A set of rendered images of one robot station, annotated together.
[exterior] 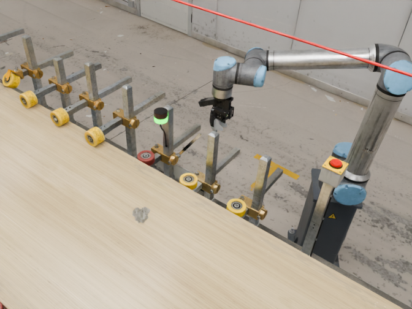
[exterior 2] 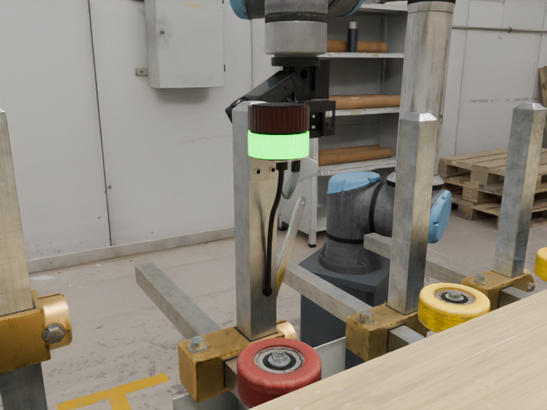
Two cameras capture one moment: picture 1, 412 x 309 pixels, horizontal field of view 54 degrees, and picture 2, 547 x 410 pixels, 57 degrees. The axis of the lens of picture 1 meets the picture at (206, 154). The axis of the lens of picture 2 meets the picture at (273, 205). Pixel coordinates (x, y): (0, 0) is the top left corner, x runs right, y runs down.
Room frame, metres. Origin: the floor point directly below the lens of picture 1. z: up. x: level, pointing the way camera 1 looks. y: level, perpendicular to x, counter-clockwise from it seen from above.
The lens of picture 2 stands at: (1.26, 0.66, 1.17)
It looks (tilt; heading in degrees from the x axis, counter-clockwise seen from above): 16 degrees down; 294
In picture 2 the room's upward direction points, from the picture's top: straight up
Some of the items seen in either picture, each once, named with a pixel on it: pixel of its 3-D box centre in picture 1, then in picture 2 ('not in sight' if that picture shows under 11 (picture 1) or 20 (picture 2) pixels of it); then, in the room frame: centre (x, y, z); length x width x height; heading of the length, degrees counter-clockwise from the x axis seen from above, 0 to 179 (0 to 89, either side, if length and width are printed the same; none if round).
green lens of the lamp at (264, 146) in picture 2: (160, 118); (278, 142); (1.46, 0.21, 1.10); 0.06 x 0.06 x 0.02
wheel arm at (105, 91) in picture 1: (97, 95); not in sight; (1.84, 0.60, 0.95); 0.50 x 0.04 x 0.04; 146
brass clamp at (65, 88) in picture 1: (60, 85); not in sight; (1.93, 0.82, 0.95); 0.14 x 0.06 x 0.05; 56
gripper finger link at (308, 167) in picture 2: (217, 127); (301, 170); (1.53, -0.05, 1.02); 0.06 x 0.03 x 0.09; 58
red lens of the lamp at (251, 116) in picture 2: (160, 113); (278, 117); (1.46, 0.21, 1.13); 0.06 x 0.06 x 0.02
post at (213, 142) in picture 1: (210, 175); (406, 281); (1.36, -0.03, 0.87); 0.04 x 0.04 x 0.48; 56
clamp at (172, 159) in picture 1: (164, 155); (241, 355); (1.51, 0.20, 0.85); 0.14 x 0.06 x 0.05; 56
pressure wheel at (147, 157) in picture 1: (146, 164); (278, 406); (1.43, 0.28, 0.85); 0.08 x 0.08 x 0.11
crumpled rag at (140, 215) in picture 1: (140, 213); not in sight; (1.07, 0.24, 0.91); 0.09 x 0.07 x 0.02; 1
